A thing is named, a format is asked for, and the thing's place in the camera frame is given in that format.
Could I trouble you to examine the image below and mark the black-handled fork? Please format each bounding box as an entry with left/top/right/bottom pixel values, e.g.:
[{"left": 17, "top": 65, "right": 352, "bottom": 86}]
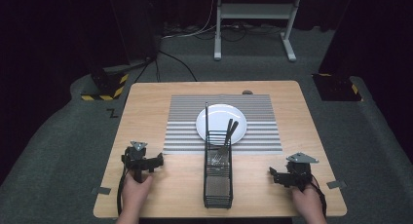
[{"left": 211, "top": 118, "right": 235, "bottom": 164}]

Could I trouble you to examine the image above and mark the white floor cable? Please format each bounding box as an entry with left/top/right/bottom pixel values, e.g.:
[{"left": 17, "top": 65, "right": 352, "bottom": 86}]
[{"left": 161, "top": 0, "right": 219, "bottom": 41}]

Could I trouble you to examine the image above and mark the black floor cable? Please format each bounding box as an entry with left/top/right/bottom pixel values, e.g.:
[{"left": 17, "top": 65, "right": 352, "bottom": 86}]
[{"left": 158, "top": 50, "right": 199, "bottom": 83}]

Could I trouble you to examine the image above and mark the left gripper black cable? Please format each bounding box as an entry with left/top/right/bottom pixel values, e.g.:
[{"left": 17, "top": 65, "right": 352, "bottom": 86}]
[{"left": 116, "top": 167, "right": 130, "bottom": 217}]

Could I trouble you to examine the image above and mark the black-handled spoon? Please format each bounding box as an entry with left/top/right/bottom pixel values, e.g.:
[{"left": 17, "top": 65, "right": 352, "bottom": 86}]
[{"left": 227, "top": 120, "right": 240, "bottom": 146}]

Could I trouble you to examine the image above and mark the black wire cutlery rack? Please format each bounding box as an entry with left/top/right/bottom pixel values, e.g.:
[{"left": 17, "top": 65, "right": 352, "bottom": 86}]
[{"left": 203, "top": 130, "right": 234, "bottom": 209}]

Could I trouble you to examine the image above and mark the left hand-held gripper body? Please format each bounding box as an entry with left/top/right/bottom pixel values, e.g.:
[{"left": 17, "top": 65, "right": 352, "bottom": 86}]
[{"left": 121, "top": 140, "right": 153, "bottom": 183}]

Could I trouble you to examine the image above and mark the grey striped placemat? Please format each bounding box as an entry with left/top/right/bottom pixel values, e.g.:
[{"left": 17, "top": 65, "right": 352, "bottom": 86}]
[{"left": 162, "top": 93, "right": 283, "bottom": 156}]

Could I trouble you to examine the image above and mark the person's right hand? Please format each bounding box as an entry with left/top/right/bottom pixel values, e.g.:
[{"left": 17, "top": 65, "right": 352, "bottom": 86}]
[{"left": 290, "top": 183, "right": 321, "bottom": 219}]

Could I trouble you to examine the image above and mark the black yellow striped base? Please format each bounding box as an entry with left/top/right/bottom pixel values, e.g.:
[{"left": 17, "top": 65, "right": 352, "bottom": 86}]
[
  {"left": 312, "top": 72, "right": 363, "bottom": 102},
  {"left": 80, "top": 72, "right": 130, "bottom": 102}
]

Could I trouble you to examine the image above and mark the white metal stand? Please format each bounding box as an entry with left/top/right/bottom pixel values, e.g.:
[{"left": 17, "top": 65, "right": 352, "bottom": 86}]
[{"left": 212, "top": 0, "right": 305, "bottom": 63}]

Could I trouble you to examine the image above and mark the dark tall cabinet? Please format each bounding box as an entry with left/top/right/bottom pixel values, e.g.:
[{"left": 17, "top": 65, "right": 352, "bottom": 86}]
[{"left": 106, "top": 0, "right": 165, "bottom": 66}]

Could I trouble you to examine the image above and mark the white round plate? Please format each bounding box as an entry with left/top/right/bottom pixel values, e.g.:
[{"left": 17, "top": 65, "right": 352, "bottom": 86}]
[{"left": 195, "top": 103, "right": 248, "bottom": 146}]

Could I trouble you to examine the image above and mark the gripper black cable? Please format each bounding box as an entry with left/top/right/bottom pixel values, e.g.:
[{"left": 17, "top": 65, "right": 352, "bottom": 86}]
[
  {"left": 310, "top": 174, "right": 327, "bottom": 218},
  {"left": 116, "top": 167, "right": 130, "bottom": 217}
]

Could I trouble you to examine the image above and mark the grey tape piece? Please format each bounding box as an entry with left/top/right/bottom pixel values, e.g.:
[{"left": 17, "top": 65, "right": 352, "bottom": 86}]
[
  {"left": 326, "top": 179, "right": 348, "bottom": 190},
  {"left": 91, "top": 186, "right": 112, "bottom": 196}
]

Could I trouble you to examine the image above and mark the bundle of floor cables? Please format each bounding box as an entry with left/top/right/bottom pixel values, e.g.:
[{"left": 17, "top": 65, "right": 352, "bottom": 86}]
[{"left": 162, "top": 21, "right": 284, "bottom": 43}]

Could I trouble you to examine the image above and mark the person's left hand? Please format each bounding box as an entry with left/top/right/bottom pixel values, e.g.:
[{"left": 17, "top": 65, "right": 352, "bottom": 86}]
[{"left": 121, "top": 171, "right": 154, "bottom": 219}]

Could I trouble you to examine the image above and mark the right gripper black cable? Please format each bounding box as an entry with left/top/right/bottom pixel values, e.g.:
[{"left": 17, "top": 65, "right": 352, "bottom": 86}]
[{"left": 310, "top": 174, "right": 327, "bottom": 218}]

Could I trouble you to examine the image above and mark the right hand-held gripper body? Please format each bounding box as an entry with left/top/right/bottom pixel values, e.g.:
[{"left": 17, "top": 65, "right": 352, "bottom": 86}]
[{"left": 282, "top": 152, "right": 319, "bottom": 191}]

